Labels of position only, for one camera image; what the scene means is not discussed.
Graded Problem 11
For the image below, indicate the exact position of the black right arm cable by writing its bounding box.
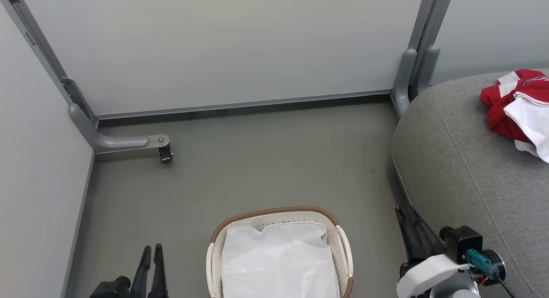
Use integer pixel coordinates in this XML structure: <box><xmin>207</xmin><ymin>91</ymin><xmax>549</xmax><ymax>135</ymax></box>
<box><xmin>465</xmin><ymin>249</ymin><xmax>515</xmax><ymax>298</ymax></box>

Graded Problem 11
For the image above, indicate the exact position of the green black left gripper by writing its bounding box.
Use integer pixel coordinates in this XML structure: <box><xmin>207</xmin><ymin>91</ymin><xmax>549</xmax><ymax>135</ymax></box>
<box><xmin>89</xmin><ymin>244</ymin><xmax>169</xmax><ymax>298</ymax></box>

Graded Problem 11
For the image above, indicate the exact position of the grey curved partition foot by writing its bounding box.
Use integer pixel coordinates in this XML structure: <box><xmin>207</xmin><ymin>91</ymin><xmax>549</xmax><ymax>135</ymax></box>
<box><xmin>391</xmin><ymin>48</ymin><xmax>417</xmax><ymax>117</ymax></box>
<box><xmin>414</xmin><ymin>46</ymin><xmax>440</xmax><ymax>97</ymax></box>

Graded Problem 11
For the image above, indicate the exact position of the grey double partition post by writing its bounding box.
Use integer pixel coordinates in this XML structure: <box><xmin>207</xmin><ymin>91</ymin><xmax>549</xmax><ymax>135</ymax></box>
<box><xmin>407</xmin><ymin>0</ymin><xmax>455</xmax><ymax>97</ymax></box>

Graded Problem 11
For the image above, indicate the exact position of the red white-trimmed sports shirt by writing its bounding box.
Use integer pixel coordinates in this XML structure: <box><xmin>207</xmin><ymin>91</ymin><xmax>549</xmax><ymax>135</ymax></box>
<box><xmin>480</xmin><ymin>69</ymin><xmax>549</xmax><ymax>145</ymax></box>

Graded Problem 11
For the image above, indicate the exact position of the grey fabric sofa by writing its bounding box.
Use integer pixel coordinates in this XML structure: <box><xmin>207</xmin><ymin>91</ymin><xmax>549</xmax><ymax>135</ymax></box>
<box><xmin>390</xmin><ymin>68</ymin><xmax>549</xmax><ymax>298</ymax></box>

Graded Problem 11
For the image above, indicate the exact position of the grey partition foot with caster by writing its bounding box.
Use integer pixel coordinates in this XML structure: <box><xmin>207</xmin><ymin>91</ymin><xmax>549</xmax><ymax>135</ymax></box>
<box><xmin>69</xmin><ymin>103</ymin><xmax>170</xmax><ymax>155</ymax></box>

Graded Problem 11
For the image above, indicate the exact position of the white basket liner cloth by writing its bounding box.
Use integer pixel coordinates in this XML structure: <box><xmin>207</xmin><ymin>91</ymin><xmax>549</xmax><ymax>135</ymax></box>
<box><xmin>221</xmin><ymin>221</ymin><xmax>340</xmax><ymax>298</ymax></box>

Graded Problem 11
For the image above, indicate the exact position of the white wicker-rimmed laundry basket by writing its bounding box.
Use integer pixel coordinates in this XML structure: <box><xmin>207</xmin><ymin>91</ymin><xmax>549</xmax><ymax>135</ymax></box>
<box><xmin>206</xmin><ymin>206</ymin><xmax>354</xmax><ymax>298</ymax></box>

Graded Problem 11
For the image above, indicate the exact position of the grey partition corner post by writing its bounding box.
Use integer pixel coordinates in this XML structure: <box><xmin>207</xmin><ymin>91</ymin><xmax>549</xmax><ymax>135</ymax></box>
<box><xmin>0</xmin><ymin>0</ymin><xmax>97</xmax><ymax>128</ymax></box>

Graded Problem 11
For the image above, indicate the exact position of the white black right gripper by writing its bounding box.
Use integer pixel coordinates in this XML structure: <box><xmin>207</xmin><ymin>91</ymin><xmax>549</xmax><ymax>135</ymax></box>
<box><xmin>395</xmin><ymin>206</ymin><xmax>507</xmax><ymax>298</ymax></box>

